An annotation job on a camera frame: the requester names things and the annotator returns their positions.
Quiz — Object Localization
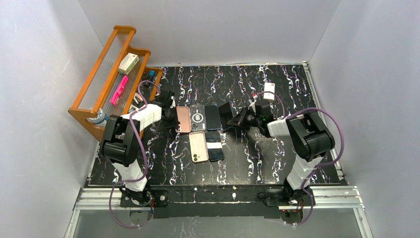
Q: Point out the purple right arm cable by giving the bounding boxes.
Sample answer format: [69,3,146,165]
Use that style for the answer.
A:
[254,91,345,227]

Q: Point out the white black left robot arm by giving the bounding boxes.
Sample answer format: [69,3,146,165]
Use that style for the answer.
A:
[99,91,179,206]

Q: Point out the orange wooden shelf rack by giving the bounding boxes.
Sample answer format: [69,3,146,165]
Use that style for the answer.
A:
[68,25,163,141]

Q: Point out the blue white round container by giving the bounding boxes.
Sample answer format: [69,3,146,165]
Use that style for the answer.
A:
[87,108,108,127]

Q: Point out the black phone pink case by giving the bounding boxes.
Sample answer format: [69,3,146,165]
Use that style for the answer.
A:
[176,107,191,133]

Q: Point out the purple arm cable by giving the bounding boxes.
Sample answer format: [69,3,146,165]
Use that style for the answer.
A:
[108,80,161,229]
[254,91,345,227]

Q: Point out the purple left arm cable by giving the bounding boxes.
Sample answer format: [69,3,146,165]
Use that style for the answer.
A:
[108,80,161,229]

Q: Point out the aluminium rail along wall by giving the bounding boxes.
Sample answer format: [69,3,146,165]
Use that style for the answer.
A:
[302,60,373,238]

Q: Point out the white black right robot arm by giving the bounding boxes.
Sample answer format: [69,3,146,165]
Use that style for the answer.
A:
[225,100,335,207]

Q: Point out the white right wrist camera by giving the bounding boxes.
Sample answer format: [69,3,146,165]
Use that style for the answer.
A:
[248,94,259,113]

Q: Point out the blue phone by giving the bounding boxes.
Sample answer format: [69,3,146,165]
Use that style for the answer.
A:
[205,105,221,131]

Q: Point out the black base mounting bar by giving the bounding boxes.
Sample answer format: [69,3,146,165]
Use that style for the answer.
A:
[119,183,315,227]

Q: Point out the green phone from pink case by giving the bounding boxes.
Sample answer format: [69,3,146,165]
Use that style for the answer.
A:
[218,102,233,130]

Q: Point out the black phone from cream case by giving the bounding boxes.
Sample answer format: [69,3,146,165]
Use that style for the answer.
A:
[205,131,224,162]

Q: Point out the clear phone case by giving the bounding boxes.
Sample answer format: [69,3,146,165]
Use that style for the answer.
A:
[190,105,206,132]

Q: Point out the white box red labels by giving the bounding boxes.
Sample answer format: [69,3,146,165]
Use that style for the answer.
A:
[263,82,275,101]

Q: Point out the white red box on shelf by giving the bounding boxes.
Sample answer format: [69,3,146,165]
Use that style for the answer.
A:
[118,53,140,75]

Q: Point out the pink highlighter pen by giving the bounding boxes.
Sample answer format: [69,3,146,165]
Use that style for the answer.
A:
[109,75,128,106]

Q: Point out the blue capped black marker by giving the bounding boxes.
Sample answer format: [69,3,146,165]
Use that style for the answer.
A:
[146,70,155,82]

